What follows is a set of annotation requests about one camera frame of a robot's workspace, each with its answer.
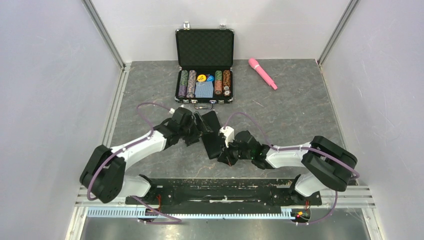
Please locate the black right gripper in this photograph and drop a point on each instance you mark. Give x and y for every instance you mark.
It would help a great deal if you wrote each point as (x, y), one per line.
(225, 157)

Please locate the purple grey chip stack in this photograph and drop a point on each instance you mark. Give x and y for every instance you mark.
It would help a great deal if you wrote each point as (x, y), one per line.
(191, 84)

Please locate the black zippered tool pouch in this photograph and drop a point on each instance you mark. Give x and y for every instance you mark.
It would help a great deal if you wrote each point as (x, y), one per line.
(212, 141)

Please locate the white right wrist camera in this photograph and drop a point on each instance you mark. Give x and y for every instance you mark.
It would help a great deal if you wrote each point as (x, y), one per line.
(228, 135)

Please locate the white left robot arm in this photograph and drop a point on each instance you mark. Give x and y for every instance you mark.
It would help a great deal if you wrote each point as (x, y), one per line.
(104, 175)

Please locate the blue playing card deck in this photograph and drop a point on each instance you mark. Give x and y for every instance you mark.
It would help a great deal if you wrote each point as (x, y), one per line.
(204, 89)

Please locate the pink wand massager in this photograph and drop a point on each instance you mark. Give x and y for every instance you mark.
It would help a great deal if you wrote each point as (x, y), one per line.
(254, 64)

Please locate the black poker chip case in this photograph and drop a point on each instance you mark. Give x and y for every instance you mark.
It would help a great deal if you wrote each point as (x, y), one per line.
(205, 50)

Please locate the green orange chip stack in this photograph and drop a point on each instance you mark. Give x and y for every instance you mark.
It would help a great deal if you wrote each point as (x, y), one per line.
(218, 82)

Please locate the purple green chip stack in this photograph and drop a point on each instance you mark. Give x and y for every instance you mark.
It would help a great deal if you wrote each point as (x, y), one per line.
(183, 84)

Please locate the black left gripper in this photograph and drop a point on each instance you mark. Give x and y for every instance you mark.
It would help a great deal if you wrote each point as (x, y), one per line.
(201, 125)

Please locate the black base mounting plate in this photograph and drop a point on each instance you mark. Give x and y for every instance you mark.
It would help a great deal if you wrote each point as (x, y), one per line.
(225, 195)

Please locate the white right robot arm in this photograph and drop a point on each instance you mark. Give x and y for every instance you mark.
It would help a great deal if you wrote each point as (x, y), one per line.
(328, 165)

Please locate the yellow dealer button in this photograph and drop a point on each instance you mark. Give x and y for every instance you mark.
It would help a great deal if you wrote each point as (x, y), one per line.
(201, 78)

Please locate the brown orange chip stack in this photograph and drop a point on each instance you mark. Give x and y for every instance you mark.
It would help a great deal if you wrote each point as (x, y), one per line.
(226, 82)

